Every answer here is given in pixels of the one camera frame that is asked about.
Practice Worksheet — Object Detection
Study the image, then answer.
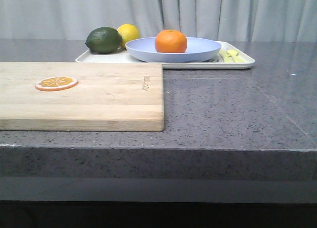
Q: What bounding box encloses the orange mandarin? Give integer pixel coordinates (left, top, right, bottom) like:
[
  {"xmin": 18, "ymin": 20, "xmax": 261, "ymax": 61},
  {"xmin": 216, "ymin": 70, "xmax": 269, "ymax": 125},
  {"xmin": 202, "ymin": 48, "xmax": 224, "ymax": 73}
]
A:
[{"xmin": 155, "ymin": 29, "xmax": 187, "ymax": 53}]

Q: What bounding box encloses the light blue plate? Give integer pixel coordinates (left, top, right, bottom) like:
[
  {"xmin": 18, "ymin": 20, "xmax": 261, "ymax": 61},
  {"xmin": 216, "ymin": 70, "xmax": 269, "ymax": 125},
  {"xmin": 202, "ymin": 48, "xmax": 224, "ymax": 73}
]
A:
[{"xmin": 126, "ymin": 37, "xmax": 221, "ymax": 62}]

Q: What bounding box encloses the white tray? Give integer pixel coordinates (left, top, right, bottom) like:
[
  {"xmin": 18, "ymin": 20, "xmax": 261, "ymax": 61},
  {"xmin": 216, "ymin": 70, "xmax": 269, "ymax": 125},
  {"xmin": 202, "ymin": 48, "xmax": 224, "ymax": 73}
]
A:
[{"xmin": 75, "ymin": 41, "xmax": 255, "ymax": 70}]

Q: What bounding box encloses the wooden cutting board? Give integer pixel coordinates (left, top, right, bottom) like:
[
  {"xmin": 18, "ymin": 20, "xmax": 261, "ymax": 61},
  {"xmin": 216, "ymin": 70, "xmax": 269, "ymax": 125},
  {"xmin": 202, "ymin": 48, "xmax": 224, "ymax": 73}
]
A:
[{"xmin": 0, "ymin": 62, "xmax": 164, "ymax": 132}]

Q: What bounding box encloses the yellow lemon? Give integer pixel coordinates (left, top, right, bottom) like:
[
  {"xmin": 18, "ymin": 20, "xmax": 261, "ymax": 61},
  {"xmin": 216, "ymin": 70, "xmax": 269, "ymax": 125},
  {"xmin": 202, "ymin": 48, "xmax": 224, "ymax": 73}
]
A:
[{"xmin": 117, "ymin": 24, "xmax": 140, "ymax": 49}]

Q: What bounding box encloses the yellow green utensil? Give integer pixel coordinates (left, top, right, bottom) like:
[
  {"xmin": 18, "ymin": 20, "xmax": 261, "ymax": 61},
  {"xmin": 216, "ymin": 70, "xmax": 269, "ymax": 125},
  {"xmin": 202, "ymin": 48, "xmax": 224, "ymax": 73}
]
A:
[{"xmin": 219, "ymin": 50, "xmax": 234, "ymax": 63}]

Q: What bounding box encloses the green lime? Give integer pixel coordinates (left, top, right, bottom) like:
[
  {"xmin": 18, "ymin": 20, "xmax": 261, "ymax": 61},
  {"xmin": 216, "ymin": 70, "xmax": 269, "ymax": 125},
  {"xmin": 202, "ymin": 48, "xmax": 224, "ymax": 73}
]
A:
[{"xmin": 85, "ymin": 27, "xmax": 122, "ymax": 54}]

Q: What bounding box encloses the orange slice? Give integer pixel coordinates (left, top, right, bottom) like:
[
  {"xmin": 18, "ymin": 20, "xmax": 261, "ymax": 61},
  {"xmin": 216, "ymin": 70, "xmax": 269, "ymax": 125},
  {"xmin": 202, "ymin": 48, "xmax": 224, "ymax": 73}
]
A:
[{"xmin": 34, "ymin": 76, "xmax": 79, "ymax": 91}]

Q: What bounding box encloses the grey curtain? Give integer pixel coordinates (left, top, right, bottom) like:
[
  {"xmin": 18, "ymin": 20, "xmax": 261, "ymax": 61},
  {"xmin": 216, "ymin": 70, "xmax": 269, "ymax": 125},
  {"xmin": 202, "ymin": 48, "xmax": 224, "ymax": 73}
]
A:
[{"xmin": 0, "ymin": 0, "xmax": 317, "ymax": 42}]

